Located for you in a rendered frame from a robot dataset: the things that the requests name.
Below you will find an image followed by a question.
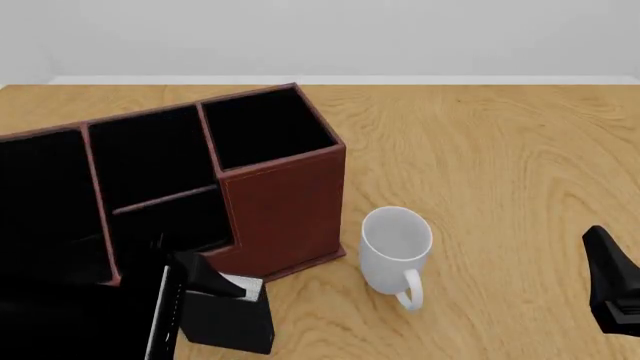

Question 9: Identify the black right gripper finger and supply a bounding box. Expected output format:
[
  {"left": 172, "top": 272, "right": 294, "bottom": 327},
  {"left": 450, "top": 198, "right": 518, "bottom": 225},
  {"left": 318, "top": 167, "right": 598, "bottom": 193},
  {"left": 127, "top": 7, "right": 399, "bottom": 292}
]
[{"left": 581, "top": 224, "right": 640, "bottom": 307}]

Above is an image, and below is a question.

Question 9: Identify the red-brown desk caddy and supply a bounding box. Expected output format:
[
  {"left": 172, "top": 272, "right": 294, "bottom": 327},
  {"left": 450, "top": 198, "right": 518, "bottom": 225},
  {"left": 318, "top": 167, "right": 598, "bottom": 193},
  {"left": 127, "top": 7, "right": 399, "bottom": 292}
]
[{"left": 0, "top": 82, "right": 348, "bottom": 288}]

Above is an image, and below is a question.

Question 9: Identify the black book with white pages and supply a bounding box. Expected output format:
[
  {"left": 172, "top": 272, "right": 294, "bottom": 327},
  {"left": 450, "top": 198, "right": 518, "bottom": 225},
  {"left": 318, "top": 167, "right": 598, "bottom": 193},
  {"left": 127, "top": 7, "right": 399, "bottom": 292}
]
[{"left": 180, "top": 272, "right": 276, "bottom": 356}]

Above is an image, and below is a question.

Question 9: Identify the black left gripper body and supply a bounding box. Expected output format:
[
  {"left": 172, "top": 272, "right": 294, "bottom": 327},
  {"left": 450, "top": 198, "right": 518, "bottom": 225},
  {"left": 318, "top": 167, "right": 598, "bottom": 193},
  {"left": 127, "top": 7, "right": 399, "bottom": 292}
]
[{"left": 143, "top": 261, "right": 190, "bottom": 360}]

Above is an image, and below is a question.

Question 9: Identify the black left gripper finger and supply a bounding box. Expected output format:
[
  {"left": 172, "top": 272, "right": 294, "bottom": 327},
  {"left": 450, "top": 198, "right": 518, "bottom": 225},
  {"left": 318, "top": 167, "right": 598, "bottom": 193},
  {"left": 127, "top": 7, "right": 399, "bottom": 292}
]
[{"left": 172, "top": 249, "right": 247, "bottom": 298}]

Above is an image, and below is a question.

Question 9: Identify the white ceramic mug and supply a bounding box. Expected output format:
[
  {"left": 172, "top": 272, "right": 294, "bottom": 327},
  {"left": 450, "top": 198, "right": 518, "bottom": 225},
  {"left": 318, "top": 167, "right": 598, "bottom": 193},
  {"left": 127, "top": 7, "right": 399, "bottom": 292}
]
[{"left": 359, "top": 204, "right": 434, "bottom": 312}]

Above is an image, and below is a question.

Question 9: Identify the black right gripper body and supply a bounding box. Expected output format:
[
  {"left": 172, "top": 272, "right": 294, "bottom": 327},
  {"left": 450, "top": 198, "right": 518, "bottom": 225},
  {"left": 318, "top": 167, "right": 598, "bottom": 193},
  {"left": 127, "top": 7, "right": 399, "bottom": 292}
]
[{"left": 590, "top": 294, "right": 640, "bottom": 335}]

